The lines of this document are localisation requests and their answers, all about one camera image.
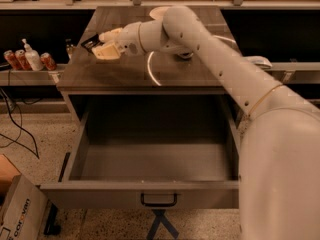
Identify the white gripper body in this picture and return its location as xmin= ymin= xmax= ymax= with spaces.
xmin=116 ymin=22 xmax=146 ymax=56

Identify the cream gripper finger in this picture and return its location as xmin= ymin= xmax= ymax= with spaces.
xmin=92 ymin=43 xmax=121 ymax=60
xmin=99 ymin=28 xmax=122 ymax=43

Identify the black rxbar chocolate bar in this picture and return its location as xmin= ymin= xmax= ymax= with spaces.
xmin=81 ymin=34 xmax=102 ymax=53

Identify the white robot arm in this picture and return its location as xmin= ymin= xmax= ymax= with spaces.
xmin=93 ymin=6 xmax=320 ymax=240

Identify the grey drawer cabinet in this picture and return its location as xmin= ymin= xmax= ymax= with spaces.
xmin=55 ymin=5 xmax=257 ymax=128

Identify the open grey top drawer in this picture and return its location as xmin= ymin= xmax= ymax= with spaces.
xmin=41 ymin=95 xmax=239 ymax=209

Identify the white ceramic bowl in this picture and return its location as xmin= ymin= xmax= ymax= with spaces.
xmin=149 ymin=6 xmax=168 ymax=20

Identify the small clear bottle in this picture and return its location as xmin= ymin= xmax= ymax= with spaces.
xmin=65 ymin=39 xmax=75 ymax=58

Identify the green white soda can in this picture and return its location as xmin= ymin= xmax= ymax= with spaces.
xmin=177 ymin=52 xmax=193 ymax=60

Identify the red soda can right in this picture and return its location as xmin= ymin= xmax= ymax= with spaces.
xmin=40 ymin=53 xmax=57 ymax=71

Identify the red soda can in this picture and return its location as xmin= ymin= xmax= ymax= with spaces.
xmin=15 ymin=49 xmax=31 ymax=70
xmin=40 ymin=53 xmax=57 ymax=71
xmin=3 ymin=50 xmax=21 ymax=70

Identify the white pump bottle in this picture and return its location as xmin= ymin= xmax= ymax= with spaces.
xmin=22 ymin=39 xmax=44 ymax=71

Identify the red soda can middle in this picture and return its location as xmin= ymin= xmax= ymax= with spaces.
xmin=15 ymin=49 xmax=31 ymax=70

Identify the red soda can left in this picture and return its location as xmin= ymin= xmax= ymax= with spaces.
xmin=3 ymin=50 xmax=21 ymax=70

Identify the grey side shelf left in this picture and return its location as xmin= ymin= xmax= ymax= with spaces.
xmin=0 ymin=64 xmax=66 ymax=87

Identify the grey side shelf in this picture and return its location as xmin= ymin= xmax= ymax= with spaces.
xmin=267 ymin=62 xmax=320 ymax=84
xmin=0 ymin=64 xmax=66 ymax=87

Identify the white folded cloth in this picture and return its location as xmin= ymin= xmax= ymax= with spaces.
xmin=246 ymin=56 xmax=272 ymax=69

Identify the grey side shelf right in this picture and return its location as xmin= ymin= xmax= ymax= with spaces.
xmin=267 ymin=62 xmax=320 ymax=84

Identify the cardboard box with logo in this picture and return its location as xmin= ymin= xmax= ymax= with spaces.
xmin=0 ymin=153 xmax=48 ymax=240

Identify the black floor cable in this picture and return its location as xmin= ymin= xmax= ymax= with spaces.
xmin=0 ymin=69 xmax=42 ymax=160

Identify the black drawer handle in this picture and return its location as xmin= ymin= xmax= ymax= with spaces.
xmin=140 ymin=193 xmax=178 ymax=208

